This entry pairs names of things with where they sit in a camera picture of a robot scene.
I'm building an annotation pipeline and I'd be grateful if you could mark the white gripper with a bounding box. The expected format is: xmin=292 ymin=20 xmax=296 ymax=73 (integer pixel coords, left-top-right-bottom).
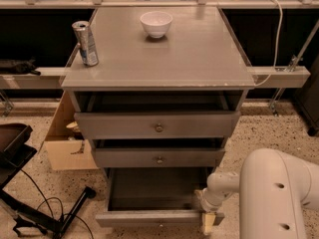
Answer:
xmin=198 ymin=188 xmax=221 ymax=234

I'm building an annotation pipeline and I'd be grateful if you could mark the grey drawer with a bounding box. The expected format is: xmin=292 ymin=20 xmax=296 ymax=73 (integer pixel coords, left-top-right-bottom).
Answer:
xmin=74 ymin=112 xmax=240 ymax=139
xmin=95 ymin=166 xmax=225 ymax=229
xmin=92 ymin=148 xmax=225 ymax=168

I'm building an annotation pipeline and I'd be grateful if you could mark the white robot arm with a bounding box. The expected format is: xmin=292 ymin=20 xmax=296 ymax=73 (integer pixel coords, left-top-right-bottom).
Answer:
xmin=195 ymin=148 xmax=319 ymax=239

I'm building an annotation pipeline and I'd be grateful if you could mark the grey drawer cabinet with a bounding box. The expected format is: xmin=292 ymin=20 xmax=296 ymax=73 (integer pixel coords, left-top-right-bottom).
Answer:
xmin=59 ymin=5 xmax=256 ymax=229

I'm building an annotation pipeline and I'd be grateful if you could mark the cardboard box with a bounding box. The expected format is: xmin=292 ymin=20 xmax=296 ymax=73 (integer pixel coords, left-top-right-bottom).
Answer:
xmin=44 ymin=93 xmax=97 ymax=170

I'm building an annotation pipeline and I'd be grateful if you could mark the white ceramic bowl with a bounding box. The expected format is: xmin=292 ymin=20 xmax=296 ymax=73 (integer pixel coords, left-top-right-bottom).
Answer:
xmin=140 ymin=11 xmax=172 ymax=39

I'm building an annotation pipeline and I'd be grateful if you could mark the black stand with tray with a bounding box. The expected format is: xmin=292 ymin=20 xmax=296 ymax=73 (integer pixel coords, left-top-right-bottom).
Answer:
xmin=0 ymin=122 xmax=98 ymax=239

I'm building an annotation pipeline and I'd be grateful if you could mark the silver drink can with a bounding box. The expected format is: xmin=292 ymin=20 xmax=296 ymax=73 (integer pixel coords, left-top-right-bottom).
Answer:
xmin=72 ymin=21 xmax=99 ymax=67

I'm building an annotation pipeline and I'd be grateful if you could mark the black floor cable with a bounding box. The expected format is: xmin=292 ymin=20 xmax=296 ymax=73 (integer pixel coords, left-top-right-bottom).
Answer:
xmin=20 ymin=168 xmax=96 ymax=239

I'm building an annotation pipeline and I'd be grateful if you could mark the grey metal rail frame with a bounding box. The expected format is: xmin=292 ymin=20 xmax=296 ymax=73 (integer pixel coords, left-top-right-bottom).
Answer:
xmin=0 ymin=0 xmax=319 ymax=118

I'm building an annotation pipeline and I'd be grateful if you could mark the white hanging cable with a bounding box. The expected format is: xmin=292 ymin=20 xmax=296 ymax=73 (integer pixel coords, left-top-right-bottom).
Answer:
xmin=254 ymin=0 xmax=284 ymax=88

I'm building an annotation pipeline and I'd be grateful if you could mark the black cloth on rail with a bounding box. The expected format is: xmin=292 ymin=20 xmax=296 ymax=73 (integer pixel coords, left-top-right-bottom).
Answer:
xmin=0 ymin=59 xmax=41 ymax=76

